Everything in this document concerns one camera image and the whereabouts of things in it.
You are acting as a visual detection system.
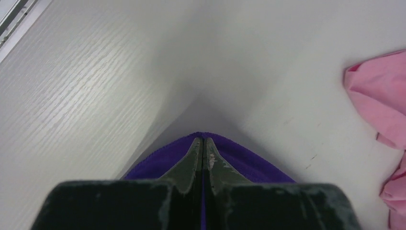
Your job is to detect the aluminium frame rails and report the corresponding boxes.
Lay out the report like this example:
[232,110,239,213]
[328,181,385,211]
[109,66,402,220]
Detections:
[0,0,52,61]

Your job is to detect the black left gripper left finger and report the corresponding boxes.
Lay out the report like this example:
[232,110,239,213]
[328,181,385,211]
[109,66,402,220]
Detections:
[32,138,203,230]

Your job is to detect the crumpled pink cloth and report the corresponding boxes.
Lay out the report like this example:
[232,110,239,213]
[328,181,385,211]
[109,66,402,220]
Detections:
[343,50,406,230]

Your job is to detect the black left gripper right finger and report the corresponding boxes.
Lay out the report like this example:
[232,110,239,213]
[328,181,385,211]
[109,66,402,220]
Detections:
[203,138,361,230]

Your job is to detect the purple cloth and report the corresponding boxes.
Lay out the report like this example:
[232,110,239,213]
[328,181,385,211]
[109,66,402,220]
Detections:
[124,132,294,183]

